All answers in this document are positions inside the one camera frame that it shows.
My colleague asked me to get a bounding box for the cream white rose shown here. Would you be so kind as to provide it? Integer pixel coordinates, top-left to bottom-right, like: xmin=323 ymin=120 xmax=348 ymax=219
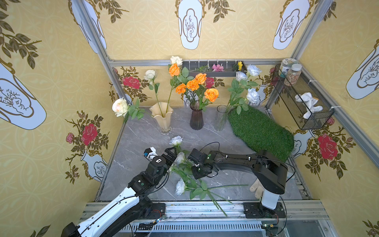
xmin=112 ymin=98 xmax=146 ymax=124
xmin=165 ymin=55 xmax=184 ymax=115
xmin=144 ymin=70 xmax=163 ymax=117

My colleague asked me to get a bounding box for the orange marigold flower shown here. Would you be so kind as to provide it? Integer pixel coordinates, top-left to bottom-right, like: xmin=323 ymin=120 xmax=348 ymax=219
xmin=175 ymin=84 xmax=187 ymax=94

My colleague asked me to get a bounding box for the pale blue white rose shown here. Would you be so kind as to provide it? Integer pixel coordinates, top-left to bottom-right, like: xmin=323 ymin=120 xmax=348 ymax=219
xmin=226 ymin=72 xmax=247 ymax=115

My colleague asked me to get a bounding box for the orange rose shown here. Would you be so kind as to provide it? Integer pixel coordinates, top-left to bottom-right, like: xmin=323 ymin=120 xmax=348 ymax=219
xmin=195 ymin=73 xmax=207 ymax=101
xmin=168 ymin=63 xmax=194 ymax=104
xmin=200 ymin=88 xmax=219 ymax=110

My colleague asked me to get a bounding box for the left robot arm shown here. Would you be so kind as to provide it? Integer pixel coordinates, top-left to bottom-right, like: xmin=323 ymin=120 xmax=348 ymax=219
xmin=61 ymin=147 xmax=177 ymax=237

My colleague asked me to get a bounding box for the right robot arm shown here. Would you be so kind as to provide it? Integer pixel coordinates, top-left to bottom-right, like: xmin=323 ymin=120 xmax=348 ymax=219
xmin=189 ymin=149 xmax=288 ymax=210

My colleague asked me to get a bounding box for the purple ribbed glass vase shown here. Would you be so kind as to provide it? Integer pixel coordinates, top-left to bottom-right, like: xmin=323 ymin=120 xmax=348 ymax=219
xmin=190 ymin=101 xmax=204 ymax=130

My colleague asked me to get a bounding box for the clear glass vase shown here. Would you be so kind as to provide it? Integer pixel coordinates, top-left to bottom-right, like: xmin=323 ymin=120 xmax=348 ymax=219
xmin=214 ymin=105 xmax=229 ymax=131

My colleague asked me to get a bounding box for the cream wavy glass vase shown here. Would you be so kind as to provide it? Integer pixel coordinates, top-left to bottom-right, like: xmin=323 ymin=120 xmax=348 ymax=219
xmin=149 ymin=102 xmax=173 ymax=134

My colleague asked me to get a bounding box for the beige work glove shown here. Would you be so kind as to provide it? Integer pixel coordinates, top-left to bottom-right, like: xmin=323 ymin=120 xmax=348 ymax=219
xmin=249 ymin=179 xmax=265 ymax=199

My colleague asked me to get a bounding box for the green artificial grass mat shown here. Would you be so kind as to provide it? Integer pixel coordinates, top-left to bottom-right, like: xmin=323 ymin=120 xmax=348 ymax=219
xmin=228 ymin=107 xmax=294 ymax=162

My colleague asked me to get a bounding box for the pink flower in tray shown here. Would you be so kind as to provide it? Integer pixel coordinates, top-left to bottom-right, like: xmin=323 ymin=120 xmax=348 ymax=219
xmin=212 ymin=64 xmax=224 ymax=72

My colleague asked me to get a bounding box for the yellow flower in tray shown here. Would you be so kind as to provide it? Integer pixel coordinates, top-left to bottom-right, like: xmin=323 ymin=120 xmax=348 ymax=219
xmin=237 ymin=61 xmax=243 ymax=71

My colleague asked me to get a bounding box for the white plush toy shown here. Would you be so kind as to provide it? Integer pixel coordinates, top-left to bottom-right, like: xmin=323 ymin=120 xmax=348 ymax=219
xmin=295 ymin=92 xmax=323 ymax=119

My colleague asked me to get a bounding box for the jar of coloured beads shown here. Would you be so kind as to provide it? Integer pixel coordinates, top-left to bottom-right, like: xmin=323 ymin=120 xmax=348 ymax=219
xmin=284 ymin=64 xmax=302 ymax=87

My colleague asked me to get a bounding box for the glass jar with label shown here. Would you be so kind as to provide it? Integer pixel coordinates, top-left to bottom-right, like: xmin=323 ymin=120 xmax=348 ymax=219
xmin=279 ymin=58 xmax=298 ymax=78

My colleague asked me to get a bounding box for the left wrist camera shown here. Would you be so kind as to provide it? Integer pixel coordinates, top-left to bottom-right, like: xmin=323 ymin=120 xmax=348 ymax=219
xmin=143 ymin=147 xmax=157 ymax=162

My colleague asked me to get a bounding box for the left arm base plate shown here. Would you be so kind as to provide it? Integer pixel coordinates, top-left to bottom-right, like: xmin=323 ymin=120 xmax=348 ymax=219
xmin=142 ymin=202 xmax=166 ymax=220

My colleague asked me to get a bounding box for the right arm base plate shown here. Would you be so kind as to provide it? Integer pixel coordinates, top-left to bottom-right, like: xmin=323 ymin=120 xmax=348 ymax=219
xmin=243 ymin=202 xmax=286 ymax=219

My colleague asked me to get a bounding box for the grey wall planter tray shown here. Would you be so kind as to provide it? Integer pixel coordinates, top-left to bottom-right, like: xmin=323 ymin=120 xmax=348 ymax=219
xmin=182 ymin=59 xmax=247 ymax=78

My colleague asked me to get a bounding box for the black wire wall basket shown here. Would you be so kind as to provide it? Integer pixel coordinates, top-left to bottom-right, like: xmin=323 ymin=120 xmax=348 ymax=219
xmin=266 ymin=65 xmax=335 ymax=130

